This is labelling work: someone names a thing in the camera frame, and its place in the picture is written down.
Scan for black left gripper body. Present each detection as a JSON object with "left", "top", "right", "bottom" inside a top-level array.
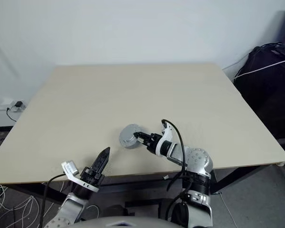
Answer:
[{"left": 80, "top": 166, "right": 105, "bottom": 187}]

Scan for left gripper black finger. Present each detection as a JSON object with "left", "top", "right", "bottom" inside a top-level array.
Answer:
[
  {"left": 91, "top": 147, "right": 109, "bottom": 172},
  {"left": 96, "top": 147, "right": 111, "bottom": 175}
]

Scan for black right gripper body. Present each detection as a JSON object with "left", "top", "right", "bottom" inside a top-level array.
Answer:
[{"left": 146, "top": 133, "right": 163, "bottom": 155}]

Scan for round motor housing copper windings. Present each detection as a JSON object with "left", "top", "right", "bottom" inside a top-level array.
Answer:
[{"left": 119, "top": 132, "right": 143, "bottom": 150}]

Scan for grey robot torso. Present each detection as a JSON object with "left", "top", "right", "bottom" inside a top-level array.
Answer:
[{"left": 73, "top": 214, "right": 174, "bottom": 228}]

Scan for black power adapter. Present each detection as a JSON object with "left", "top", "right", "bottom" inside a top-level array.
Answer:
[{"left": 12, "top": 100, "right": 27, "bottom": 112}]

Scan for large black bag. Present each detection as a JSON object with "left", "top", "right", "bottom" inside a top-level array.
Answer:
[{"left": 233, "top": 45, "right": 285, "bottom": 140}]

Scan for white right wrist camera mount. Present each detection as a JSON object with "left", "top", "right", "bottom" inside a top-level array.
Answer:
[{"left": 155, "top": 119, "right": 174, "bottom": 157}]

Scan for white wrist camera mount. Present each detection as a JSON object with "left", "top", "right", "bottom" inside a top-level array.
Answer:
[
  {"left": 155, "top": 119, "right": 174, "bottom": 157},
  {"left": 61, "top": 160, "right": 100, "bottom": 193}
]

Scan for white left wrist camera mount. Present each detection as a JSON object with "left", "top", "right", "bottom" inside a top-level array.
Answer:
[{"left": 61, "top": 160, "right": 100, "bottom": 193}]

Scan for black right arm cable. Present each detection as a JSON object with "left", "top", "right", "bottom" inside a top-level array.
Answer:
[{"left": 161, "top": 118, "right": 193, "bottom": 222}]

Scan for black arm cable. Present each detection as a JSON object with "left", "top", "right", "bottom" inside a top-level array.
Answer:
[
  {"left": 41, "top": 173, "right": 68, "bottom": 228},
  {"left": 161, "top": 118, "right": 193, "bottom": 222}
]

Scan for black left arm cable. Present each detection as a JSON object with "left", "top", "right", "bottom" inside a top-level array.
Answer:
[{"left": 41, "top": 173, "right": 68, "bottom": 228}]

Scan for white floor cable bundle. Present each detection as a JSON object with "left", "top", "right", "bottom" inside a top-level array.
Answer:
[{"left": 0, "top": 184, "right": 67, "bottom": 228}]

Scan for black metal table frame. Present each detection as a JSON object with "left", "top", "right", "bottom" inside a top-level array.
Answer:
[{"left": 9, "top": 161, "right": 285, "bottom": 203}]

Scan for black adapter cord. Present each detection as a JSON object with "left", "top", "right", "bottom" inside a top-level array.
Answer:
[{"left": 5, "top": 107, "right": 17, "bottom": 123}]

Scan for white wall power strip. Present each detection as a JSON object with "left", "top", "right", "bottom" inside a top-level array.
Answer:
[{"left": 0, "top": 97, "right": 15, "bottom": 112}]

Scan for white cable on bag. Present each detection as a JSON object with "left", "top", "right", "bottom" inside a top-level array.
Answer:
[{"left": 233, "top": 59, "right": 285, "bottom": 80}]

